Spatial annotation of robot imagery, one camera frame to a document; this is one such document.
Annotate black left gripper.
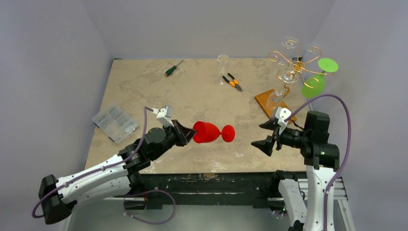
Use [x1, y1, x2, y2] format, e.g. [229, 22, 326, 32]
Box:
[151, 119, 197, 160]

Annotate red plastic goblet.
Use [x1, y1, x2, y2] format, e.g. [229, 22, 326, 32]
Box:
[193, 121, 236, 143]

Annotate wooden rack base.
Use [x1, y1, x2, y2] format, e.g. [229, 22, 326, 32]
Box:
[255, 89, 290, 118]

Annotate clear champagne flute with label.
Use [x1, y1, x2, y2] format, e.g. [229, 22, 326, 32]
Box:
[266, 68, 298, 111]

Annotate gold wire glass rack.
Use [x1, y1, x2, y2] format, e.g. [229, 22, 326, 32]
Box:
[268, 43, 334, 89]

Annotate green plastic goblet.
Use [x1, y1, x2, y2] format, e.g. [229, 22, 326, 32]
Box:
[301, 58, 339, 99]

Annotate clear round wine glass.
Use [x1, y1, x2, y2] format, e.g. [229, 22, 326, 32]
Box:
[282, 36, 300, 62]

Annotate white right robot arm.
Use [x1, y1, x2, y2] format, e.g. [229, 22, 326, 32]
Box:
[251, 107, 340, 231]

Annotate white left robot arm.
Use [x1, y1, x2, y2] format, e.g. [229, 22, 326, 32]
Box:
[32, 120, 197, 225]

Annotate clear tall flute glass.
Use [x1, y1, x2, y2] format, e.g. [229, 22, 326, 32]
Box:
[217, 54, 230, 86]

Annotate orange black pliers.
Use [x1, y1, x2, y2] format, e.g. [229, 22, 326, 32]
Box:
[222, 73, 242, 91]

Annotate small dark object behind goblet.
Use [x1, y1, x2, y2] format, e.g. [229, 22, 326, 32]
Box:
[165, 60, 184, 77]

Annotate clear plastic screw box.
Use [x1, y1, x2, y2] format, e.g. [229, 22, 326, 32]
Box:
[92, 103, 139, 143]

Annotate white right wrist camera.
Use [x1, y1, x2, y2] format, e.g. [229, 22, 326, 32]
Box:
[272, 106, 292, 135]

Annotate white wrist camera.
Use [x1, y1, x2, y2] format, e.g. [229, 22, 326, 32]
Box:
[152, 106, 174, 127]
[272, 106, 292, 135]

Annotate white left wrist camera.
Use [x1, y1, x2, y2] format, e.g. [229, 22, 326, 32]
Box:
[152, 106, 174, 127]

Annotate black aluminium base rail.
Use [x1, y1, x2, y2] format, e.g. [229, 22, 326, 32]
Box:
[105, 172, 348, 211]

